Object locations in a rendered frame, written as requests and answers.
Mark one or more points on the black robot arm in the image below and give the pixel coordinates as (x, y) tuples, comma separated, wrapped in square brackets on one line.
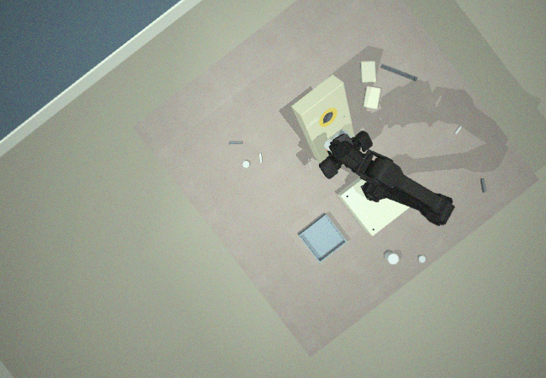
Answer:
[(386, 179)]

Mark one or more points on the dark grey flat bar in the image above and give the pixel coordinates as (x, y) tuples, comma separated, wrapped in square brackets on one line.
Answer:
[(400, 73)]

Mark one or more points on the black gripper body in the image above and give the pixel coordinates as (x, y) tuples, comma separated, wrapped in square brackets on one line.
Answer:
[(330, 167)]

